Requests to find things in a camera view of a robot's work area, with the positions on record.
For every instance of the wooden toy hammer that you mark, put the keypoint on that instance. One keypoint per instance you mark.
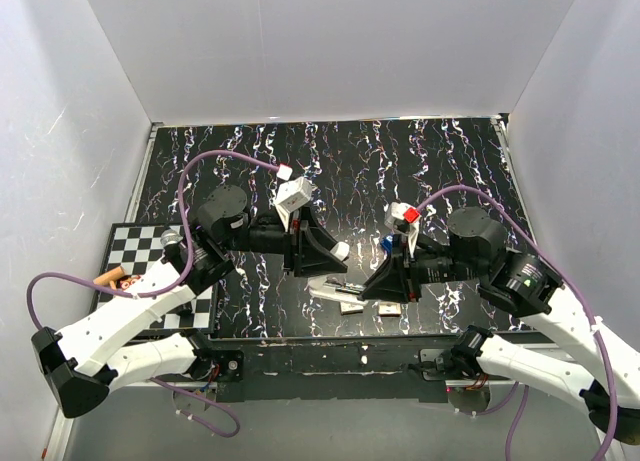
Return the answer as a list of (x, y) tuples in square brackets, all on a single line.
[(110, 277)]

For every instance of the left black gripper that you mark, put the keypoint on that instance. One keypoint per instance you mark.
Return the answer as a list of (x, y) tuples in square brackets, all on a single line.
[(308, 246)]

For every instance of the blue black stapler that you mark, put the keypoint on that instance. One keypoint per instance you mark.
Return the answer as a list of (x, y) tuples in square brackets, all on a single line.
[(390, 242)]

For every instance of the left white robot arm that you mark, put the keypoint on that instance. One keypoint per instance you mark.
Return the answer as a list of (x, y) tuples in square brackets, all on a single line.
[(84, 362)]

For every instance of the black white checkerboard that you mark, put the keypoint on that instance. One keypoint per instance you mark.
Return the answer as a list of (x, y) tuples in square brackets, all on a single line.
[(134, 248)]

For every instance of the white plastic stick tool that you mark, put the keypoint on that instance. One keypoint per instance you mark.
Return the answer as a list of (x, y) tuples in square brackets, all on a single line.
[(322, 287)]

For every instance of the red owl toy block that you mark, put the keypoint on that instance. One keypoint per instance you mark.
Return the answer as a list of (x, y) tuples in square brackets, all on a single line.
[(126, 282)]

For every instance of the silver metal knob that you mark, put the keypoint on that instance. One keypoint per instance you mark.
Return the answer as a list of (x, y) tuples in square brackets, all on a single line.
[(170, 237)]

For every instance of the white staple box left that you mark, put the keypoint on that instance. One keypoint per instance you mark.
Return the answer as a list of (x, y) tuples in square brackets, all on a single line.
[(350, 308)]

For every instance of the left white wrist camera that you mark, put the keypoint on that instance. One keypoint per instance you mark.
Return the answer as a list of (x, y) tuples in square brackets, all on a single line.
[(292, 194)]

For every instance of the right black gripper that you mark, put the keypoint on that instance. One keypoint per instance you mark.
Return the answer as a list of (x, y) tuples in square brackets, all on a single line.
[(396, 281)]

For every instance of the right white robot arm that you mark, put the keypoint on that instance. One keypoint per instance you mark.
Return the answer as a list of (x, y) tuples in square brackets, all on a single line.
[(527, 288)]

